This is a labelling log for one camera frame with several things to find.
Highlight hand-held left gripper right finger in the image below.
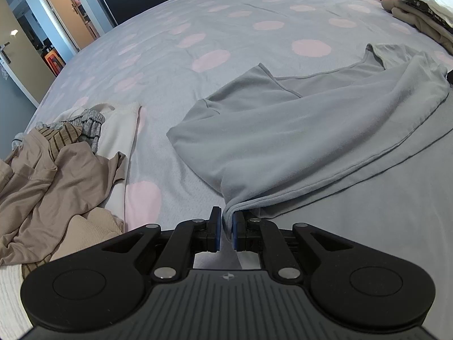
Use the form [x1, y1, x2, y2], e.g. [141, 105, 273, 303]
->
[232, 211, 354, 284]

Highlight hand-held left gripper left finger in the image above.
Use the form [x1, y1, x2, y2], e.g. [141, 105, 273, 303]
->
[101, 205, 223, 284]

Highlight light grey shirt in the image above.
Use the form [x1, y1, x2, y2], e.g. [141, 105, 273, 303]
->
[166, 42, 453, 326]

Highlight taupe folded garment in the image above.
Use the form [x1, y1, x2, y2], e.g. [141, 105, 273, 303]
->
[381, 0, 453, 55]

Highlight dark floral folded garment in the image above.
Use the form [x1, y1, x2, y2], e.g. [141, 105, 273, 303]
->
[396, 0, 453, 29]

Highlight beige ribbed sweater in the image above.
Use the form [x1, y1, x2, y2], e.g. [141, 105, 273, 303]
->
[50, 207, 124, 264]

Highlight cream white sweatshirt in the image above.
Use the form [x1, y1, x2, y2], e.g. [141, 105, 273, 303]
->
[55, 102, 143, 227]

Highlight grey heathered shorts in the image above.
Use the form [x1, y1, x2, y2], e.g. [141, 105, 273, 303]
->
[12, 109, 107, 153]

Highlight taupe brown garment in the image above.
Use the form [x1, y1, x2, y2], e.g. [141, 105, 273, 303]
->
[0, 135, 128, 266]

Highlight grey pink-dotted bed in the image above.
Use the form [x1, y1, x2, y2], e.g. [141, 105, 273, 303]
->
[25, 0, 453, 234]

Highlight white crinkled garment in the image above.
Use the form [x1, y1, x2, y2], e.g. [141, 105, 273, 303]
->
[0, 264, 34, 333]

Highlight orange stool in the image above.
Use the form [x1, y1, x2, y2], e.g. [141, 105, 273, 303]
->
[43, 49, 66, 77]

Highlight beige room door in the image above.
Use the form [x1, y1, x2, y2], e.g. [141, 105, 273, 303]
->
[0, 0, 59, 109]

